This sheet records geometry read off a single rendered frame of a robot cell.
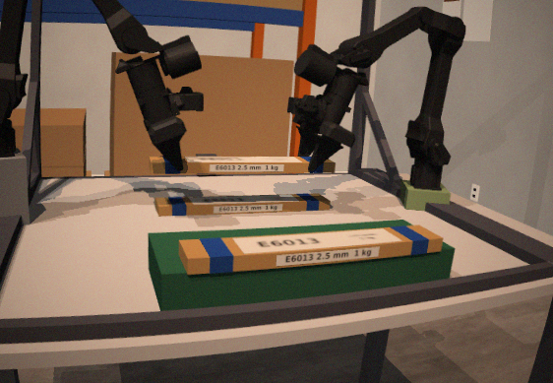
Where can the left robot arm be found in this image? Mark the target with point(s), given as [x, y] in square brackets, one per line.
[426, 137]

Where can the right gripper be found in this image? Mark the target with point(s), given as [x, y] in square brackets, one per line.
[155, 107]

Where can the green rectangular block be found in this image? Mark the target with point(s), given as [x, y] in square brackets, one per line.
[175, 290]

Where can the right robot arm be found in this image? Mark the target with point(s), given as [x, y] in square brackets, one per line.
[177, 58]

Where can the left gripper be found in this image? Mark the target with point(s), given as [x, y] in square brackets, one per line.
[310, 142]

